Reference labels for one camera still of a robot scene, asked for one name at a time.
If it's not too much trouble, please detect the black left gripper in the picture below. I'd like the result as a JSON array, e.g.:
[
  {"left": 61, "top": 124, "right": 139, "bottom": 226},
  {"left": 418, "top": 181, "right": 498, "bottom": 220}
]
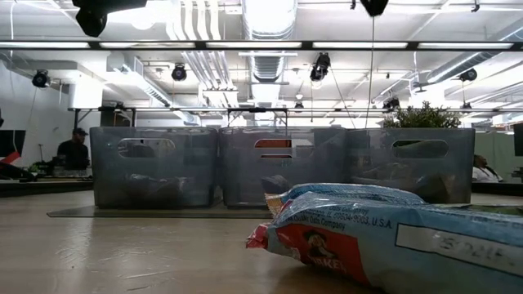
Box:
[{"left": 72, "top": 0, "right": 149, "bottom": 38}]

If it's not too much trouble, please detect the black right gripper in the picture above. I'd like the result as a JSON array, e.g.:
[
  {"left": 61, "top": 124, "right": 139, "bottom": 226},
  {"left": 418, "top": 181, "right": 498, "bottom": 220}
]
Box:
[{"left": 359, "top": 0, "right": 390, "bottom": 18}]

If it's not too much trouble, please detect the blue green granola bar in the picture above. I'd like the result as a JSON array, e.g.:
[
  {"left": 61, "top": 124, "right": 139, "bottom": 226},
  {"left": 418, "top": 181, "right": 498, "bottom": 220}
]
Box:
[
  {"left": 260, "top": 174, "right": 293, "bottom": 196},
  {"left": 424, "top": 202, "right": 523, "bottom": 218}
]

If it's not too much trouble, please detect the small green potted plant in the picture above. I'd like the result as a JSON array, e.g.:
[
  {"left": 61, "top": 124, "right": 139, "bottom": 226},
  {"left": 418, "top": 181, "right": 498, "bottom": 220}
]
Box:
[{"left": 382, "top": 100, "right": 462, "bottom": 130}]

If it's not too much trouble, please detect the person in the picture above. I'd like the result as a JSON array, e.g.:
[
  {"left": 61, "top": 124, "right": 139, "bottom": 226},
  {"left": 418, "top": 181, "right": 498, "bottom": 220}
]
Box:
[
  {"left": 472, "top": 154, "right": 504, "bottom": 183},
  {"left": 56, "top": 127, "right": 91, "bottom": 172}
]

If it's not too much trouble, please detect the grey translucent plastic bin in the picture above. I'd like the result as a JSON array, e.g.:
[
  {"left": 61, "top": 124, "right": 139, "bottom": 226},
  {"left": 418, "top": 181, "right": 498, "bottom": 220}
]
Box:
[
  {"left": 88, "top": 125, "right": 219, "bottom": 209},
  {"left": 218, "top": 126, "right": 348, "bottom": 208},
  {"left": 346, "top": 127, "right": 476, "bottom": 204}
]

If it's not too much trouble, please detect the red tube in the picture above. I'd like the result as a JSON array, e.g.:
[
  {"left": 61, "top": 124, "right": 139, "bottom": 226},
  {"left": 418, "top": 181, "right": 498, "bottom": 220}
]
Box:
[{"left": 0, "top": 150, "right": 21, "bottom": 165}]

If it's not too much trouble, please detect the black angled tube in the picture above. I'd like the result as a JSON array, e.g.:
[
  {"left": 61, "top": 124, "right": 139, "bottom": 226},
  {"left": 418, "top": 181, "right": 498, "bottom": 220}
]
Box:
[{"left": 0, "top": 163, "right": 38, "bottom": 183}]

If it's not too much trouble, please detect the black aluminium crossbar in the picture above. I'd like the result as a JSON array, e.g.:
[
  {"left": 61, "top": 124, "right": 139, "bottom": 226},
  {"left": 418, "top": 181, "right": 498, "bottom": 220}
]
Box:
[{"left": 0, "top": 179, "right": 523, "bottom": 198}]

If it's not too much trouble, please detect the dark grey silicone mat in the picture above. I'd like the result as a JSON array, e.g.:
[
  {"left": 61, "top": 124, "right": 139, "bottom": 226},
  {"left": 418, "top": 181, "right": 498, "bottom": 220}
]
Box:
[{"left": 46, "top": 203, "right": 274, "bottom": 219}]

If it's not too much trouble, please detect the silver ventilation duct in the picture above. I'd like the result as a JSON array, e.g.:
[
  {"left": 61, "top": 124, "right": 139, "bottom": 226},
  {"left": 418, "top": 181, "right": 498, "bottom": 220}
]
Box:
[{"left": 240, "top": 0, "right": 299, "bottom": 85}]

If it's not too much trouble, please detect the overhead frame beam with lights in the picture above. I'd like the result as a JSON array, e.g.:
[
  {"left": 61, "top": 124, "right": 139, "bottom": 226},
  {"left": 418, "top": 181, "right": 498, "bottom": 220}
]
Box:
[{"left": 0, "top": 39, "right": 523, "bottom": 52}]

